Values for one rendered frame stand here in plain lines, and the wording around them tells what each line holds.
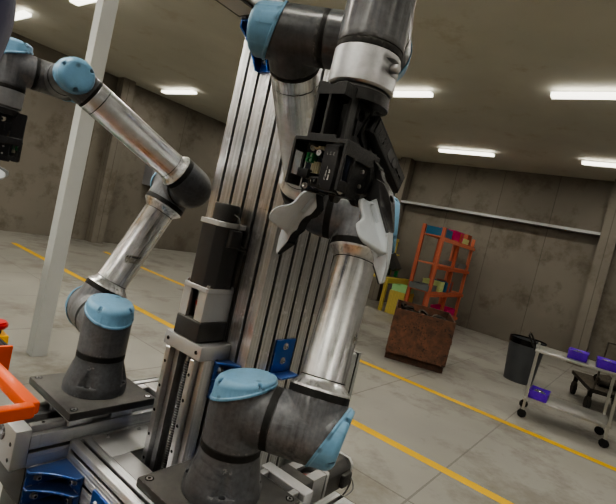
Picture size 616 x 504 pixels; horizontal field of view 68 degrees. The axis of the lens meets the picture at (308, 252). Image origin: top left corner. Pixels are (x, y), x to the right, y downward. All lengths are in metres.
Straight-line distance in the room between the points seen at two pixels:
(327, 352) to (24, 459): 0.73
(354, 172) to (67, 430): 0.98
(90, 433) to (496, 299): 11.03
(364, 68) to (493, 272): 11.43
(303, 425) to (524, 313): 10.98
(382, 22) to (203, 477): 0.77
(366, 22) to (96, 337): 0.96
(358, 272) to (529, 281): 10.88
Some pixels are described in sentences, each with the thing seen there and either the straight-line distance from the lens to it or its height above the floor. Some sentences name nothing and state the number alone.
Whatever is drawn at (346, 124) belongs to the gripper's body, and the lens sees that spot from 0.49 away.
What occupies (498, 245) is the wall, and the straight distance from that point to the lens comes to 11.91.
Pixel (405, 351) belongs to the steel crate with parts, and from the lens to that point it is 6.59.
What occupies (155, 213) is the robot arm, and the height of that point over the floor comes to 1.50.
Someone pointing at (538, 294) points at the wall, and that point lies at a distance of 11.66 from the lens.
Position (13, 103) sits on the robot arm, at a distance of 1.27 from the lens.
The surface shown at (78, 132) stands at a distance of 4.19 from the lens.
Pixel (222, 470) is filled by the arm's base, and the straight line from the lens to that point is 0.91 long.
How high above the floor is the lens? 1.56
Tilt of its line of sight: 3 degrees down
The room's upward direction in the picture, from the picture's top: 13 degrees clockwise
